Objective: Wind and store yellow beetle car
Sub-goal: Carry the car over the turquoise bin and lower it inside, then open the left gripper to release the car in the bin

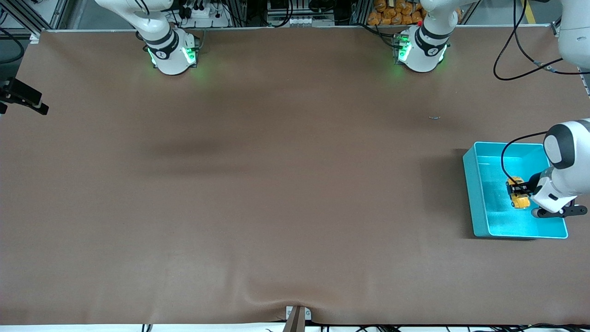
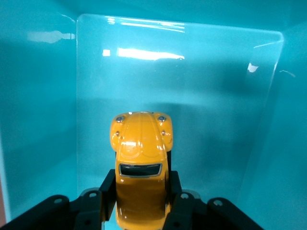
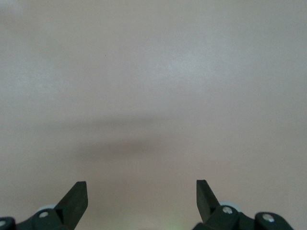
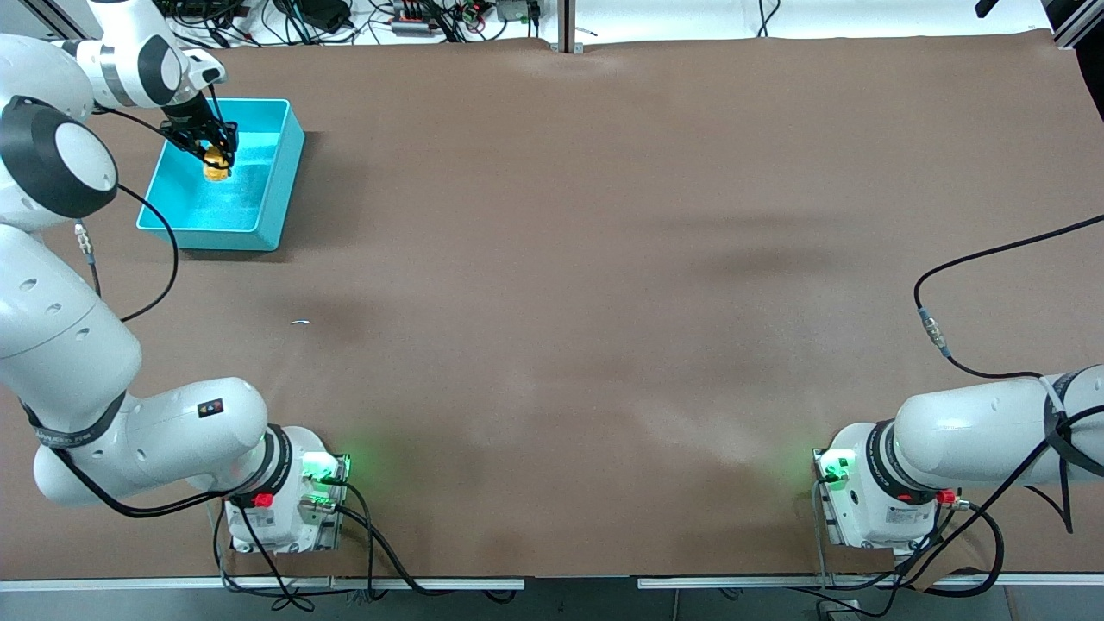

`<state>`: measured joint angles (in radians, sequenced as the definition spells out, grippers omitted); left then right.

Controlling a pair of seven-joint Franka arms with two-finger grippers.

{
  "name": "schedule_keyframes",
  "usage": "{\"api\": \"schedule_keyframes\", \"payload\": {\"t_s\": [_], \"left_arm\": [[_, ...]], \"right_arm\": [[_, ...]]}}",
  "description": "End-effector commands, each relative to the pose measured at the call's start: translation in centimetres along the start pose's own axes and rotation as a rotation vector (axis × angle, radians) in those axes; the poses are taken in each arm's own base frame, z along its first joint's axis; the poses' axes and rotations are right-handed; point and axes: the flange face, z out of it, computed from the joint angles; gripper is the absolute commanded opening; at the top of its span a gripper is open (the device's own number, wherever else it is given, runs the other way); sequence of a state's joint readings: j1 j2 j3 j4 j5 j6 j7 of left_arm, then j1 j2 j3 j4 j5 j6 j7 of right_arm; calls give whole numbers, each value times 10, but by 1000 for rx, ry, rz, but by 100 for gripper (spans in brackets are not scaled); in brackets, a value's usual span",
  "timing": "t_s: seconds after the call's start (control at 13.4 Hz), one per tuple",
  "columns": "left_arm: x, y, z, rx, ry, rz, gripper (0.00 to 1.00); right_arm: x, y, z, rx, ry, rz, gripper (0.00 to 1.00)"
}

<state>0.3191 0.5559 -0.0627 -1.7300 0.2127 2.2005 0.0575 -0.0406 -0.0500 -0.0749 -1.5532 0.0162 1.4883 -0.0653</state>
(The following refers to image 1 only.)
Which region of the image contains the brown table mat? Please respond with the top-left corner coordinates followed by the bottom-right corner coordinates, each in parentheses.
top-left (0, 27), bottom-right (590, 326)

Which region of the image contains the white connector block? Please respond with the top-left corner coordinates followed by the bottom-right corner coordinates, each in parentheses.
top-left (267, 14), bottom-right (336, 27)

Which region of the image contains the yellow toy beetle car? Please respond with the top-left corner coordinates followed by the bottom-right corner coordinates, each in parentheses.
top-left (507, 176), bottom-right (531, 209)

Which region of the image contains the turquoise plastic bin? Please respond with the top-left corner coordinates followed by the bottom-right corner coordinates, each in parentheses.
top-left (463, 142), bottom-right (569, 240)

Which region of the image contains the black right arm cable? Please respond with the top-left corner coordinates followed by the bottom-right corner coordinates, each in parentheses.
top-left (0, 27), bottom-right (25, 65)

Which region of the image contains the white power strip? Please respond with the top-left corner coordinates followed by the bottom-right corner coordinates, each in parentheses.
top-left (182, 2), bottom-right (231, 28)

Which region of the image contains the metal table clamp bracket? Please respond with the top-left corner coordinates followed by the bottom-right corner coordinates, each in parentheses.
top-left (285, 305), bottom-right (312, 332)

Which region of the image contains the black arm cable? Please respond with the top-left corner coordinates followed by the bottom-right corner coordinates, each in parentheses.
top-left (493, 0), bottom-right (590, 184)
top-left (0, 27), bottom-right (25, 65)

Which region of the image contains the orange items pile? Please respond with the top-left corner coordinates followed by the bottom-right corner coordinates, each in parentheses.
top-left (367, 0), bottom-right (427, 26)

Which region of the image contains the aluminium frame post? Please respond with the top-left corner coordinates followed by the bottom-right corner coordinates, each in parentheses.
top-left (229, 0), bottom-right (252, 26)
top-left (350, 0), bottom-right (372, 24)

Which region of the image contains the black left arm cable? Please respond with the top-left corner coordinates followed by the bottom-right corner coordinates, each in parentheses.
top-left (493, 0), bottom-right (590, 184)

